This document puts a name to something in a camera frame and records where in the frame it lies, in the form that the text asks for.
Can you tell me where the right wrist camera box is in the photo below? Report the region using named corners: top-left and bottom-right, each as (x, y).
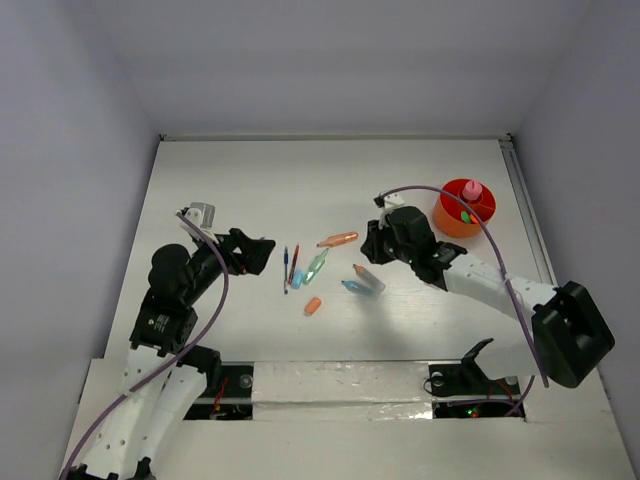
top-left (374, 193), bottom-right (405, 211)

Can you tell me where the light blue marker cap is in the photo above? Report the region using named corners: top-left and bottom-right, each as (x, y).
top-left (290, 269), bottom-right (305, 290)

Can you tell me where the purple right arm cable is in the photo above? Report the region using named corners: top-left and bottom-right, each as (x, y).
top-left (379, 184), bottom-right (550, 417)

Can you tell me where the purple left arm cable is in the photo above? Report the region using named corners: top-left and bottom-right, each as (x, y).
top-left (59, 213), bottom-right (231, 480)

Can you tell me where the peach translucent marker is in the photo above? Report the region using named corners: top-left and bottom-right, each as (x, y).
top-left (317, 231), bottom-right (359, 248)

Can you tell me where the orange tip clear highlighter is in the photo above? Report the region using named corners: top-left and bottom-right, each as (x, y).
top-left (352, 264), bottom-right (386, 294)

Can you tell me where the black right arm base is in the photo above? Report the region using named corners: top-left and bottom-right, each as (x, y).
top-left (422, 338), bottom-right (525, 419)

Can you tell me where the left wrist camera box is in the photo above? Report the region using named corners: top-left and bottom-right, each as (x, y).
top-left (176, 202), bottom-right (216, 232)

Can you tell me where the blue tip clear highlighter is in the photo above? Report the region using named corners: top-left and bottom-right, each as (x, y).
top-left (341, 280), bottom-right (379, 298)

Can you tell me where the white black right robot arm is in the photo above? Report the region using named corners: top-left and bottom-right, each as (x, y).
top-left (361, 206), bottom-right (615, 389)

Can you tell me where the mint green highlighter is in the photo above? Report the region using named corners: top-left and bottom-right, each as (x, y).
top-left (303, 248), bottom-right (329, 285)

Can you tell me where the orange round organizer container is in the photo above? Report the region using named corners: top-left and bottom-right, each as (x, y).
top-left (433, 178), bottom-right (497, 239)

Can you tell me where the blue ballpoint pen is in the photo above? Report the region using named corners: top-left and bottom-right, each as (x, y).
top-left (283, 245), bottom-right (289, 295)

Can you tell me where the red gel pen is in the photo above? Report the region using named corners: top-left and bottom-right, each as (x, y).
top-left (288, 244), bottom-right (300, 285)

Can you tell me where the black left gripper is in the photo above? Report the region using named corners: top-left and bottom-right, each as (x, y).
top-left (183, 225), bottom-right (274, 302)

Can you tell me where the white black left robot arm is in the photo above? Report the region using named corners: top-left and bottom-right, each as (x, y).
top-left (60, 225), bottom-right (276, 479)

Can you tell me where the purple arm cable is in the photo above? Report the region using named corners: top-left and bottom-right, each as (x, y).
top-left (59, 213), bottom-right (231, 480)
top-left (379, 184), bottom-right (550, 417)

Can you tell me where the orange marker cap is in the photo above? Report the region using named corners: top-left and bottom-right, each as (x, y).
top-left (304, 297), bottom-right (322, 316)

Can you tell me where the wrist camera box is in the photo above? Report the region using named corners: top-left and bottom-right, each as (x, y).
top-left (374, 193), bottom-right (405, 211)
top-left (176, 202), bottom-right (216, 232)

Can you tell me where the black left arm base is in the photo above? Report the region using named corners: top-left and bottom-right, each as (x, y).
top-left (184, 363), bottom-right (254, 421)

